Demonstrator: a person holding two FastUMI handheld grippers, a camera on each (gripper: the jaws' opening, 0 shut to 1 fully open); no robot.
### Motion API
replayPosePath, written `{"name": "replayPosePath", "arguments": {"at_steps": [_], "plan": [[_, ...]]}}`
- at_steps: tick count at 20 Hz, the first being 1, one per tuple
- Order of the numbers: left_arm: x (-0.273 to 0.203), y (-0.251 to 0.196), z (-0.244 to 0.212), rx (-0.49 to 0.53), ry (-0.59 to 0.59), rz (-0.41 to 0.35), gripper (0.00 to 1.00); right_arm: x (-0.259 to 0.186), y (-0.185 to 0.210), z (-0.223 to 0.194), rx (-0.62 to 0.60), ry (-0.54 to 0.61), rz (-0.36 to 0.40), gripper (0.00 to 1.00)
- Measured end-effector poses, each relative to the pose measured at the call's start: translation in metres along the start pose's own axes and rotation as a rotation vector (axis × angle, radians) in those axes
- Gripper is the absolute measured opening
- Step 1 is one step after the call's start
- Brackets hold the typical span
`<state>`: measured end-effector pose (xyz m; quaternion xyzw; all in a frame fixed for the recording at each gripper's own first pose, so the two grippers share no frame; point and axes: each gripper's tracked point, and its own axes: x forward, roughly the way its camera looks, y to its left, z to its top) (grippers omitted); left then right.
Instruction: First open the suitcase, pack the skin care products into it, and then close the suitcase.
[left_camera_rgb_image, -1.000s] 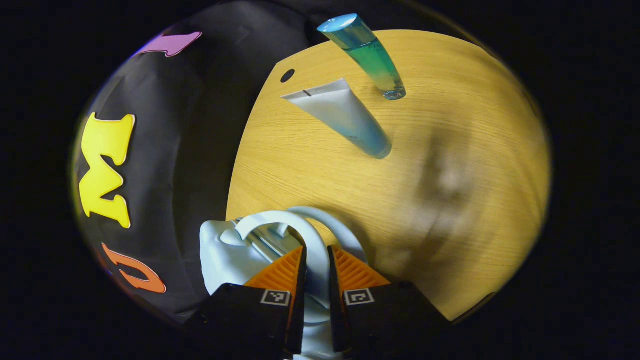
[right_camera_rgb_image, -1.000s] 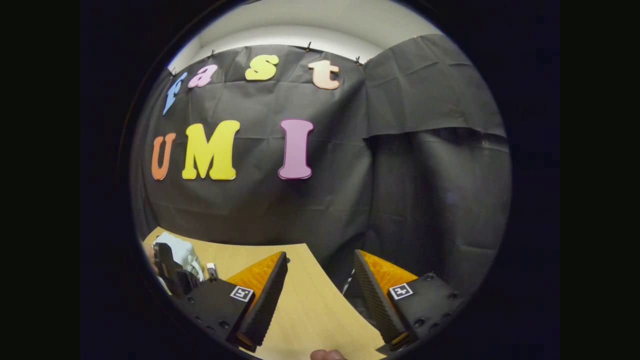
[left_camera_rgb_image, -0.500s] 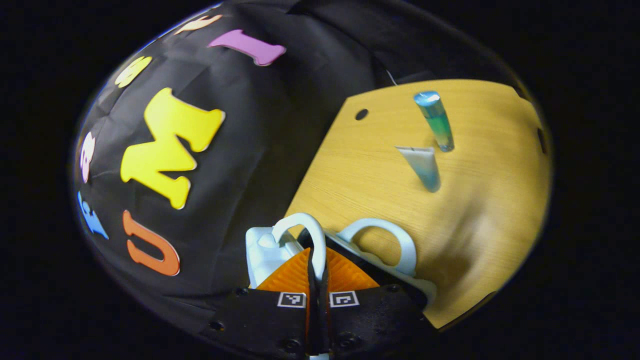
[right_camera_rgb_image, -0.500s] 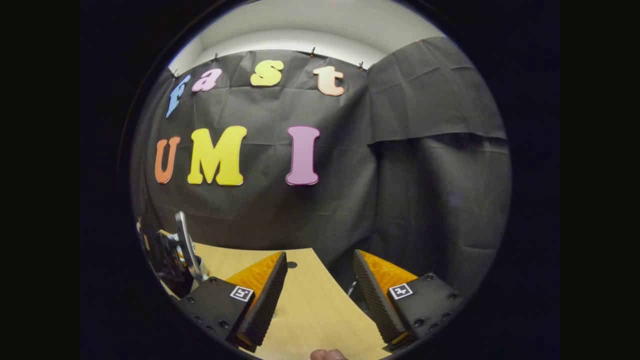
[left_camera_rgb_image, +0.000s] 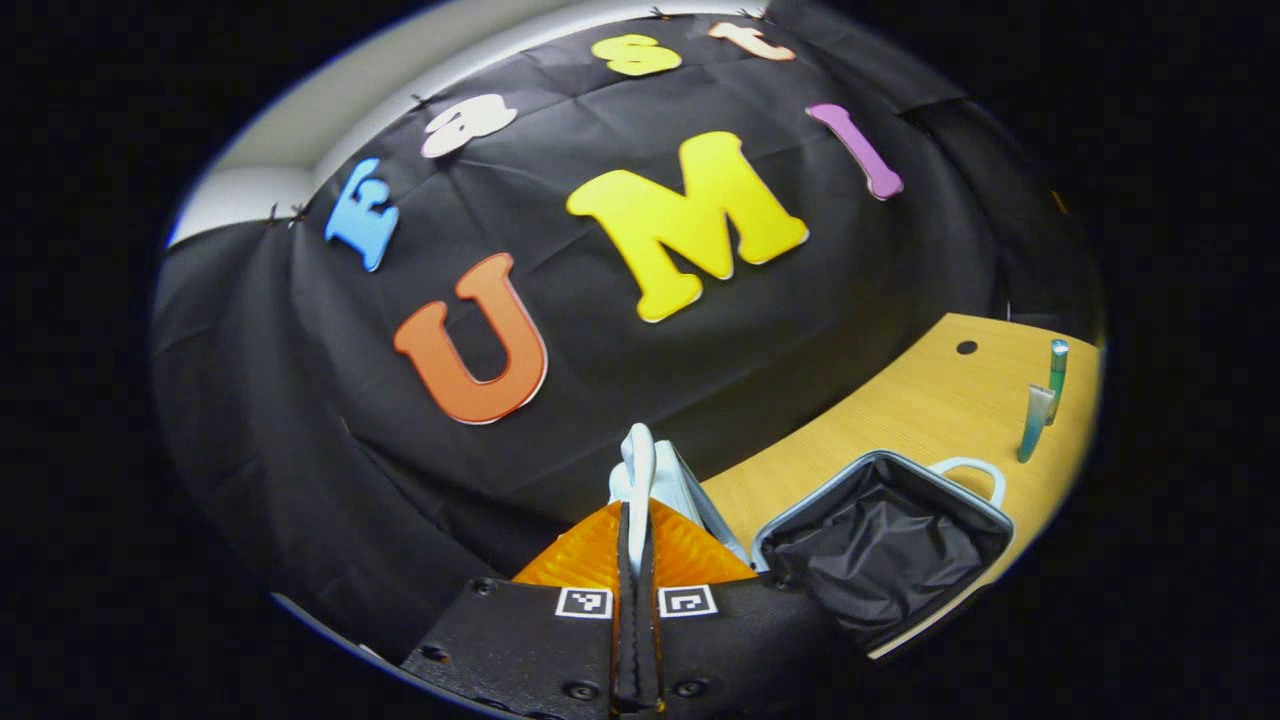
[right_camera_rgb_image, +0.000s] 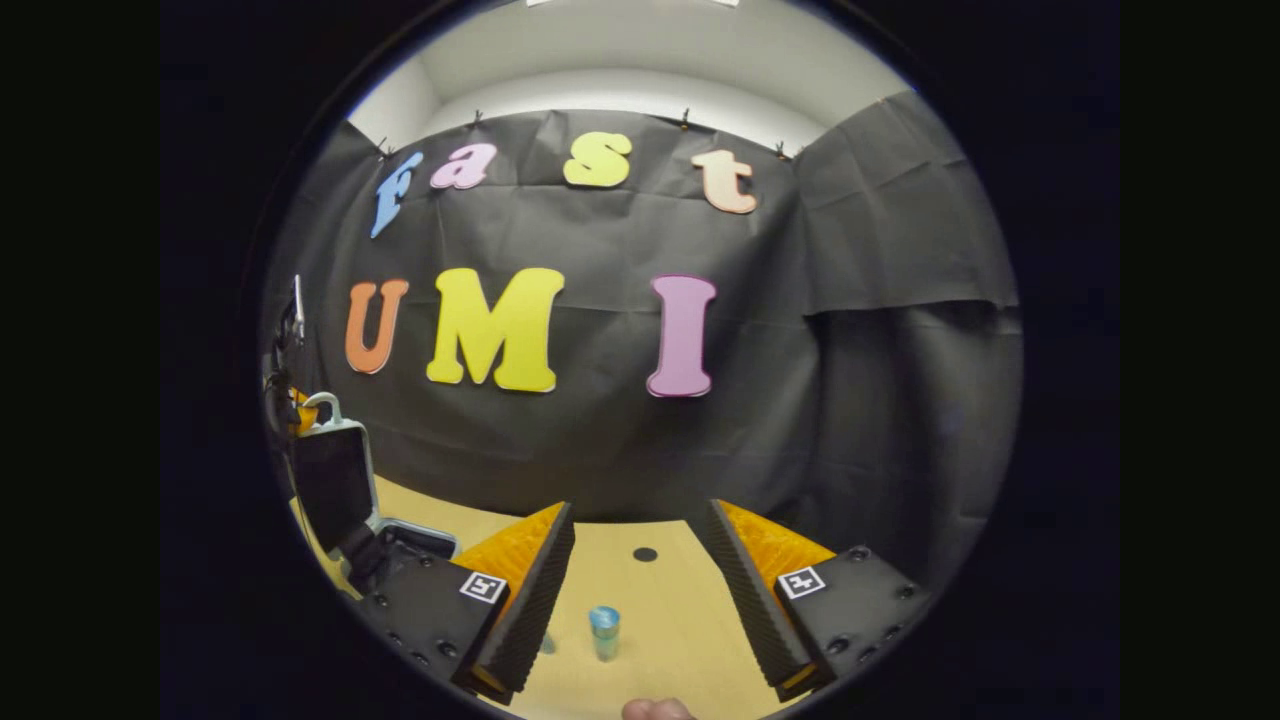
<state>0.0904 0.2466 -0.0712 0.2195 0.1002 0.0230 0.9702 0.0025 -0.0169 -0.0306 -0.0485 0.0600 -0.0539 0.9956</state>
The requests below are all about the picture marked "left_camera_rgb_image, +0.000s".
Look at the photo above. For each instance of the white blue squeeze tube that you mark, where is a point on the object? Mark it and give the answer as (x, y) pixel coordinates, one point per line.
(1033, 425)

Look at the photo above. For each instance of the black backdrop cloth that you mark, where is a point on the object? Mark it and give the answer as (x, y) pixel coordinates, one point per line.
(600, 400)

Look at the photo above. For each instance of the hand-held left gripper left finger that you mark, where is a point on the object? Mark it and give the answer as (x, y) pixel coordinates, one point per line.
(622, 650)

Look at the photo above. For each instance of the green bottle blue cap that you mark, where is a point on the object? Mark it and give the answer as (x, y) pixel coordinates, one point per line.
(1056, 385)

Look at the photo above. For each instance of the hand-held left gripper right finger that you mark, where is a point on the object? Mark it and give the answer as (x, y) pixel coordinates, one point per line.
(650, 650)

